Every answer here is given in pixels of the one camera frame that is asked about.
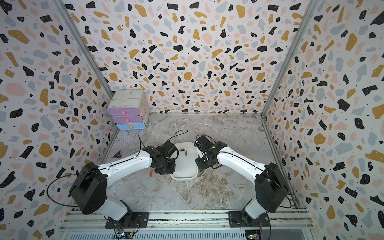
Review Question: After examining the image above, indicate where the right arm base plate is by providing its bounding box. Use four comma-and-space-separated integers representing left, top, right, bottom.
228, 211, 271, 228

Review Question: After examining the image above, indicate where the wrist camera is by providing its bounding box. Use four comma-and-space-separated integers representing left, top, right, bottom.
195, 135, 214, 155
157, 140, 179, 160

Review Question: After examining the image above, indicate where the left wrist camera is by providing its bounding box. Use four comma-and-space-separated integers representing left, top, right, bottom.
157, 140, 179, 160

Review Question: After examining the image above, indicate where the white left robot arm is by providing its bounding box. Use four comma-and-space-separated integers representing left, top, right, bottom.
70, 143, 179, 226

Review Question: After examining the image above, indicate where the pastel mini drawer unit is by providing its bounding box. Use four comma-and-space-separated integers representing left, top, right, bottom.
108, 89, 150, 131

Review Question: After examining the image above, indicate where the circuit board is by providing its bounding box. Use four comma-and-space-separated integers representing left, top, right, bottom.
245, 231, 261, 240
115, 230, 135, 240

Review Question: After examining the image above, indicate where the left circuit board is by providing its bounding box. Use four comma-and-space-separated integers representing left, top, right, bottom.
115, 230, 135, 240

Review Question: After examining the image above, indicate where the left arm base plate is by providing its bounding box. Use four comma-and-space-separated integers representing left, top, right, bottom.
105, 212, 150, 230

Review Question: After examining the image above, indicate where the right circuit board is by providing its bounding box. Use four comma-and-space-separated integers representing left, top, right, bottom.
245, 231, 261, 240

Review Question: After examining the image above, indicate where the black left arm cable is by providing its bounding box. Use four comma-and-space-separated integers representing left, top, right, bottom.
46, 172, 91, 208

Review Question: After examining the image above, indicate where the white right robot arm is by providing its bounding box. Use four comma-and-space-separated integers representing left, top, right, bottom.
195, 142, 289, 219

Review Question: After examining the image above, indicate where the white plastic storage box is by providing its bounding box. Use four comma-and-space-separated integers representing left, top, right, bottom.
171, 143, 199, 182

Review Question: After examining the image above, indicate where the aluminium rail frame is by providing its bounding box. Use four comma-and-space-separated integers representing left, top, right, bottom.
59, 209, 317, 240

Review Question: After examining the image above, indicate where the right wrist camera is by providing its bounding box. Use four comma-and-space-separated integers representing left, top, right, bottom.
195, 135, 214, 155

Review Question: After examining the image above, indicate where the red triangle sticker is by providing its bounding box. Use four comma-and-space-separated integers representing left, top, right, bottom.
113, 151, 122, 158

